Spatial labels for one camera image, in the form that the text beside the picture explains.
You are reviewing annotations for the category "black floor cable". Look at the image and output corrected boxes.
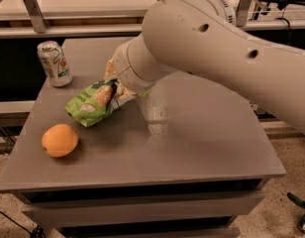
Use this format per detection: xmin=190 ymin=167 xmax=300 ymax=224
xmin=0 ymin=206 xmax=47 ymax=238

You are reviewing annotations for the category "metal railing bracket right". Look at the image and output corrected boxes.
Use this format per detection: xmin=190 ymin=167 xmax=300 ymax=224
xmin=236 ymin=0 xmax=253 ymax=27

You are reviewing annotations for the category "metal railing bracket left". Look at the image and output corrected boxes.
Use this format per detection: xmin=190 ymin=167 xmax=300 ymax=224
xmin=23 ymin=0 xmax=48 ymax=34

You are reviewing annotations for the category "green rice chip bag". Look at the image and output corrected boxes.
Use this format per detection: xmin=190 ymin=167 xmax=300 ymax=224
xmin=64 ymin=79 xmax=151 ymax=128

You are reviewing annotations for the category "orange fruit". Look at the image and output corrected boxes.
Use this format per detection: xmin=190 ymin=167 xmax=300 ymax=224
xmin=42 ymin=124 xmax=78 ymax=158

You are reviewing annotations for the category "grey cabinet drawer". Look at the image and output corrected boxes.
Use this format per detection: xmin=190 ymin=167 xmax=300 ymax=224
xmin=22 ymin=189 xmax=264 ymax=228

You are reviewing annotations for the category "silver soda can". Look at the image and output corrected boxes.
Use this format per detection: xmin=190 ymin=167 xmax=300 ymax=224
xmin=37 ymin=41 xmax=72 ymax=87

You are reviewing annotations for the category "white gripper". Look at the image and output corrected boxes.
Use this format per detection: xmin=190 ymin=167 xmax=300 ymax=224
xmin=104 ymin=42 xmax=150 ymax=100

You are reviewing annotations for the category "green handled tool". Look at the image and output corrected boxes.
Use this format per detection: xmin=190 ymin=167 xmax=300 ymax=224
xmin=287 ymin=192 xmax=305 ymax=209

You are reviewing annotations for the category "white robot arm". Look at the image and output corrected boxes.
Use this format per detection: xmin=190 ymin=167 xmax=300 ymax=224
xmin=113 ymin=0 xmax=305 ymax=135

